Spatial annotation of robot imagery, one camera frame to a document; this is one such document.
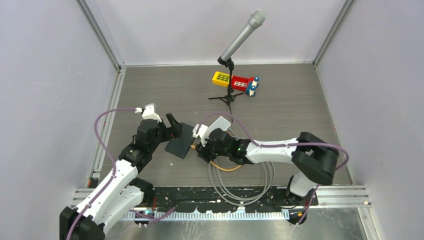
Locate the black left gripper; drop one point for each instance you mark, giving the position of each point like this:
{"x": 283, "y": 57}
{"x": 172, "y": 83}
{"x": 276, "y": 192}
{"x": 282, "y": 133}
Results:
{"x": 174, "y": 131}

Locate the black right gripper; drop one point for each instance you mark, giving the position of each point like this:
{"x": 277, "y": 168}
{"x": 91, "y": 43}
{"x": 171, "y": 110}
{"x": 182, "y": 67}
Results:
{"x": 204, "y": 151}

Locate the black network switch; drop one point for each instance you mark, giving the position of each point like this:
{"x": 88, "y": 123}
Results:
{"x": 180, "y": 146}

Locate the white network switch box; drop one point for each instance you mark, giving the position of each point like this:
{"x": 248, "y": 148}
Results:
{"x": 220, "y": 123}

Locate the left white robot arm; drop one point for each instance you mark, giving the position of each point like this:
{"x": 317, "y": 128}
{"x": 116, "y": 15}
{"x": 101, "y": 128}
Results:
{"x": 121, "y": 190}

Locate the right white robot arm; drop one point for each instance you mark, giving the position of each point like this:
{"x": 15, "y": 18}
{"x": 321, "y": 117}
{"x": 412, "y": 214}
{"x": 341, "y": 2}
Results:
{"x": 316, "y": 160}

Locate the black microphone tripod stand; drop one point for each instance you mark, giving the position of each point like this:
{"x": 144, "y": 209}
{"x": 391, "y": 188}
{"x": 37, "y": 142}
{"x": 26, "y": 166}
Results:
{"x": 229, "y": 97}

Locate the colourful toy block vehicle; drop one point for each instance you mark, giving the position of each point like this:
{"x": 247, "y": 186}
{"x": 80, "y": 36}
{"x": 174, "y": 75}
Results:
{"x": 246, "y": 85}

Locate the grey handheld microphone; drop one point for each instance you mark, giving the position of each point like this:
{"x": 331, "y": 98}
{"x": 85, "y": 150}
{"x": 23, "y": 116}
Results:
{"x": 255, "y": 21}

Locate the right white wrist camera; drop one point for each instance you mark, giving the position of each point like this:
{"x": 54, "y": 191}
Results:
{"x": 200, "y": 131}

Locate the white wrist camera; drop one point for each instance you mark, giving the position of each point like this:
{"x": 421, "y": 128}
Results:
{"x": 149, "y": 113}
{"x": 200, "y": 131}

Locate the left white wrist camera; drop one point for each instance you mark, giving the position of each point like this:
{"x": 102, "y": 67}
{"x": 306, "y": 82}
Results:
{"x": 149, "y": 113}

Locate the slotted cable duct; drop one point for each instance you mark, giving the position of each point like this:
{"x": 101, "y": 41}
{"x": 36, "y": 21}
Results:
{"x": 227, "y": 216}

